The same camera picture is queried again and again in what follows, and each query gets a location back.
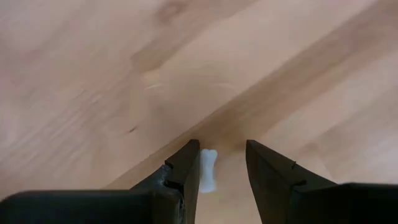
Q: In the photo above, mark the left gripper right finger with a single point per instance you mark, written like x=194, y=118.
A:
x=311, y=205

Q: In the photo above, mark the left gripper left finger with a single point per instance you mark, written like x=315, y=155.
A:
x=93, y=208

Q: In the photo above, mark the white plastic bone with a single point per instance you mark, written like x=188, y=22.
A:
x=207, y=169

